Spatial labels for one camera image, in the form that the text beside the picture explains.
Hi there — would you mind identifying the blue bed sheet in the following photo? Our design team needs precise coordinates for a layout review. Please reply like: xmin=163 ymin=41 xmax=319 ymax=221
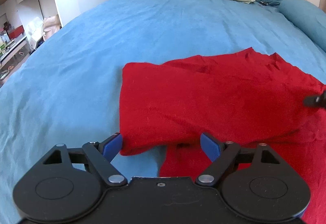
xmin=1 ymin=0 xmax=325 ymax=223

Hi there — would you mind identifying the red box on shelf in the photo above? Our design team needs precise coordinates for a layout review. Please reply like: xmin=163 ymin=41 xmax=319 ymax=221
xmin=8 ymin=25 xmax=24 ymax=39

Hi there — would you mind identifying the light blue bolster pillow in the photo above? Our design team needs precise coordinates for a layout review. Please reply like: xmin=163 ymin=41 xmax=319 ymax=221
xmin=279 ymin=0 xmax=326 ymax=51

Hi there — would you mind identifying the red knitted garment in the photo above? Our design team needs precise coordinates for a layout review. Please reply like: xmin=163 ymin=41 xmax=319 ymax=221
xmin=119 ymin=48 xmax=325 ymax=223

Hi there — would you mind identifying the white desk shelf unit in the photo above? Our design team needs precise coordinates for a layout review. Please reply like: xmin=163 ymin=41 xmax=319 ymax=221
xmin=0 ymin=0 xmax=75 ymax=72

